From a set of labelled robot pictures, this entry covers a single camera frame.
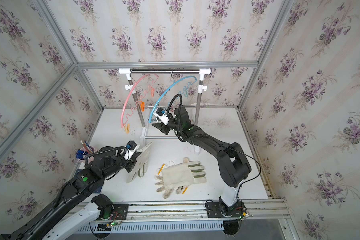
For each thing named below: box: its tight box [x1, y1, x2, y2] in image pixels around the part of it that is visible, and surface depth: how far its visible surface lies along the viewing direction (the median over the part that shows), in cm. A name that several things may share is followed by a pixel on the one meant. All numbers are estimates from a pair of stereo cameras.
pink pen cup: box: [77, 145, 95, 164], surface depth 86 cm
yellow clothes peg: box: [124, 123, 131, 134], surface depth 80 cm
